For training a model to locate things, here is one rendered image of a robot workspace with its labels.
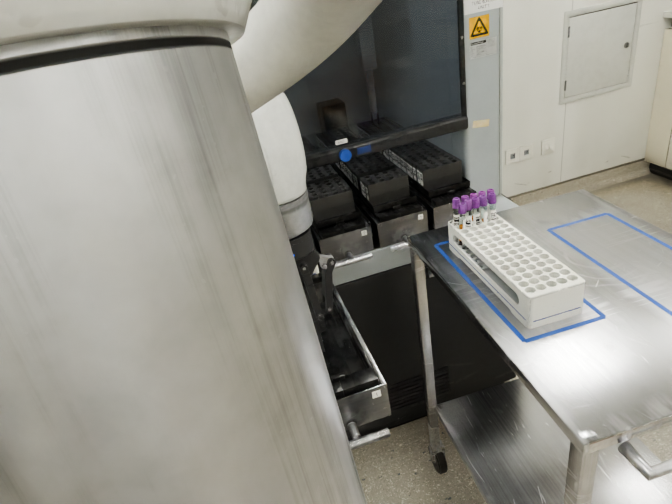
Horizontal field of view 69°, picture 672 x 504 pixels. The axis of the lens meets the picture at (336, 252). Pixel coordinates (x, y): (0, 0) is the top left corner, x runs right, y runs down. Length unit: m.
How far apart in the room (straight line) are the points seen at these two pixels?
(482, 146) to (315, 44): 1.06
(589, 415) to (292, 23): 0.59
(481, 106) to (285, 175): 0.79
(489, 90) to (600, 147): 1.93
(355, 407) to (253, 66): 0.55
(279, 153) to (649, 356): 0.59
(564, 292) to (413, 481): 0.96
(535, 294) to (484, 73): 0.68
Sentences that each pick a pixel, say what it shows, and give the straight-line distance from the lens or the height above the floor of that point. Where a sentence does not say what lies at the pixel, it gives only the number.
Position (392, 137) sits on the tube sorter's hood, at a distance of 1.23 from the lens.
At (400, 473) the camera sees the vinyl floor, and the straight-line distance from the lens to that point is 1.67.
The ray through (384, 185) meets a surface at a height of 0.87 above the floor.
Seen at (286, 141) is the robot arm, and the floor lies 1.19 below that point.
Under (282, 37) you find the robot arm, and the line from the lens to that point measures 0.36.
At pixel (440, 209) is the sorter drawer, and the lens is 1.27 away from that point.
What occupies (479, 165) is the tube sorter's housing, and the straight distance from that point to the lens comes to 1.40.
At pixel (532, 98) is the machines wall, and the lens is 2.84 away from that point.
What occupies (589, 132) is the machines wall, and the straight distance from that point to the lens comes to 3.14.
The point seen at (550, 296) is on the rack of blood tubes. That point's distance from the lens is 0.83.
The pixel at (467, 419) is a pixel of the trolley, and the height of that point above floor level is 0.28.
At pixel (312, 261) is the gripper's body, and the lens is 0.75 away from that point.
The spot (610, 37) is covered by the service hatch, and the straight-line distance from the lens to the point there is 3.06.
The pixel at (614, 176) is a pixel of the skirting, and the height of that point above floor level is 0.03.
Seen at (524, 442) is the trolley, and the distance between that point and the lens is 1.38.
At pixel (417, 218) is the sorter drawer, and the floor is 0.79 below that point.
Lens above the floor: 1.36
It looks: 30 degrees down
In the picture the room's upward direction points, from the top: 11 degrees counter-clockwise
